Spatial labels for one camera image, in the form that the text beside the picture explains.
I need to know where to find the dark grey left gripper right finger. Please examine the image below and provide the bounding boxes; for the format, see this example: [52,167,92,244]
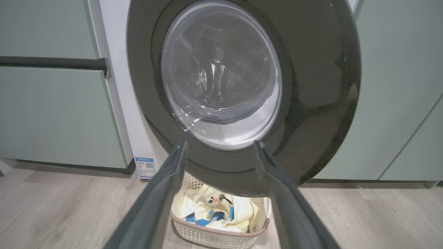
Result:
[254,140,341,249]

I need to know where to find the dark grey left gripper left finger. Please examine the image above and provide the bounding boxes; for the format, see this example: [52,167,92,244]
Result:
[103,140,188,249]

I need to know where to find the clothes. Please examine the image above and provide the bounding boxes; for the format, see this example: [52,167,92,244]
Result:
[179,185,260,233]

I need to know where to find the black round glass washer door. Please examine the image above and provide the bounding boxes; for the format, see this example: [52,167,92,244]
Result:
[126,0,362,197]

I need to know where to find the cream perforated basket brown rim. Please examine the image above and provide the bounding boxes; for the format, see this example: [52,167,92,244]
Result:
[170,171,270,249]

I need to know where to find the wide green cabinet door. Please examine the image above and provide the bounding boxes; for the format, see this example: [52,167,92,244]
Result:
[313,0,443,181]

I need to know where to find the blue energy label sticker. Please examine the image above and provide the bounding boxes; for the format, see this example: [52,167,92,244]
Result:
[134,157,156,179]

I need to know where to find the tall green cabinet drawer front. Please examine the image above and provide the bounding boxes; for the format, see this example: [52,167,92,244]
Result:
[0,66,134,169]

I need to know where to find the short green cabinet drawer front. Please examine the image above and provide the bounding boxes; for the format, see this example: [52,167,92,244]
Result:
[0,0,99,60]

